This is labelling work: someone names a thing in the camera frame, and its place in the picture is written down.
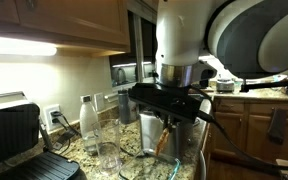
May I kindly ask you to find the thin toasted bread slice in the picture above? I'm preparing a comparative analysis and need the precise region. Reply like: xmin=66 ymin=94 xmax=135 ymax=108
xmin=154 ymin=127 xmax=171 ymax=157

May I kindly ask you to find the stainless steel two-slot toaster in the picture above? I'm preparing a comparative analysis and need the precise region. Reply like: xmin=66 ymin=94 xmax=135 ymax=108
xmin=138 ymin=110 xmax=196 ymax=162

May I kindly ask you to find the dark grey insulated bottle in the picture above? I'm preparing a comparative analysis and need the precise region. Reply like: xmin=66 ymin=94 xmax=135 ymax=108
xmin=117 ymin=88 xmax=132 ymax=125

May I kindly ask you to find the square clear glass dish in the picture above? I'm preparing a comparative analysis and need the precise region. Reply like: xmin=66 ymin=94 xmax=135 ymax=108
xmin=118 ymin=148 xmax=182 ymax=180

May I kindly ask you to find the clear drinking glass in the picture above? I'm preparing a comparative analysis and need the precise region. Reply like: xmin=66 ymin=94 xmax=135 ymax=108
xmin=90 ymin=118 xmax=124 ymax=177

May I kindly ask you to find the small silver pot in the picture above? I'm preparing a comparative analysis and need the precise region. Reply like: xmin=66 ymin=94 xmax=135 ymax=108
xmin=215 ymin=77 xmax=236 ymax=94

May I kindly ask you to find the clear bottle with silver cap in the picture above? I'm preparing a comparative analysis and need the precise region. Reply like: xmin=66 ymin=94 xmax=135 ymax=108
xmin=79 ymin=94 xmax=99 ymax=156

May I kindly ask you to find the wooden lower drawer cabinet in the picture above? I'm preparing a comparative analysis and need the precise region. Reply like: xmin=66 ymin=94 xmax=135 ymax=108
xmin=209 ymin=98 xmax=288 ymax=168

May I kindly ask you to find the dark hanging dish towel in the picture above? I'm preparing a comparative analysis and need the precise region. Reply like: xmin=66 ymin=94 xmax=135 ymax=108
xmin=266 ymin=106 xmax=288 ymax=146

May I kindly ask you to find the wooden upper cabinet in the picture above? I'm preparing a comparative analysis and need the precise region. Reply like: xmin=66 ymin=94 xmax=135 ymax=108
xmin=0 ymin=0 xmax=132 ymax=54

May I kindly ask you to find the black panini grill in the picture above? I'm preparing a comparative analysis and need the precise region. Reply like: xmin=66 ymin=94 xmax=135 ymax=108
xmin=0 ymin=91 xmax=82 ymax=180

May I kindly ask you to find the under-cabinet light strip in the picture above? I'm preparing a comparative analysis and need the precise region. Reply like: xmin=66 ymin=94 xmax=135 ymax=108
xmin=0 ymin=34 xmax=58 ymax=57

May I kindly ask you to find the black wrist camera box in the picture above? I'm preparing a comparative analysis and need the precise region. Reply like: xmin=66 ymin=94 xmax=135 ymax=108
xmin=127 ymin=82 xmax=216 ymax=123

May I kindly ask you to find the curved steel dishwasher handle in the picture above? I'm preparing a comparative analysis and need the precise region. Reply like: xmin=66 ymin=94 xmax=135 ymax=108
xmin=198 ymin=150 xmax=208 ymax=180

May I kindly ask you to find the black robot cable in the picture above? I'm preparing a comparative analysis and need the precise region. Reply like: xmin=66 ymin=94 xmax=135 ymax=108
xmin=197 ymin=111 xmax=288 ymax=172

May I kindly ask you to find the black plug with cable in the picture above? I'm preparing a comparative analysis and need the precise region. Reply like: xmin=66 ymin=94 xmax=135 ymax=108
xmin=49 ymin=110 xmax=82 ymax=148

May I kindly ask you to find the white wall power outlet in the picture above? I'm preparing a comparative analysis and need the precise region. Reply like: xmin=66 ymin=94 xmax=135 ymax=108
xmin=43 ymin=103 xmax=63 ymax=132

